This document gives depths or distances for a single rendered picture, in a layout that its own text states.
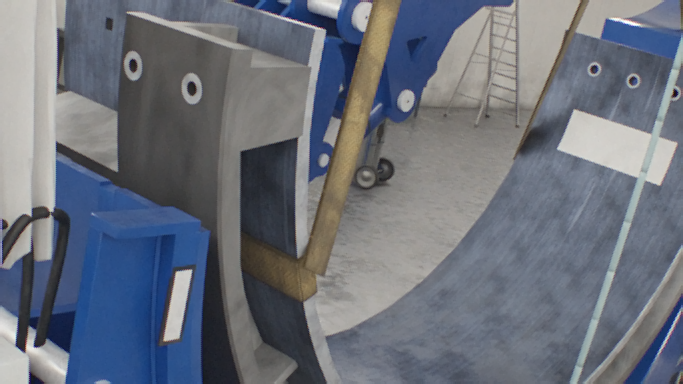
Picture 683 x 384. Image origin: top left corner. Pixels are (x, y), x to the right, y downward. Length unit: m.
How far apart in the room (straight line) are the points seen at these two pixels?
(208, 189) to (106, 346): 0.29
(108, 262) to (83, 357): 0.15
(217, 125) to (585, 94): 2.23
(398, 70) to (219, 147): 3.55
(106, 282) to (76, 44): 0.75
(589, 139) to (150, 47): 2.17
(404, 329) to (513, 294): 0.37
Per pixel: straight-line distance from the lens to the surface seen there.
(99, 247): 1.58
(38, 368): 1.76
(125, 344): 1.69
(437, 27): 5.35
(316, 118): 4.80
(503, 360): 3.22
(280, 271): 1.92
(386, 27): 2.02
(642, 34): 4.21
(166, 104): 1.75
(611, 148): 3.64
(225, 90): 1.64
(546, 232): 3.57
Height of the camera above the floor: 2.58
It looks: 14 degrees down
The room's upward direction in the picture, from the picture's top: 13 degrees clockwise
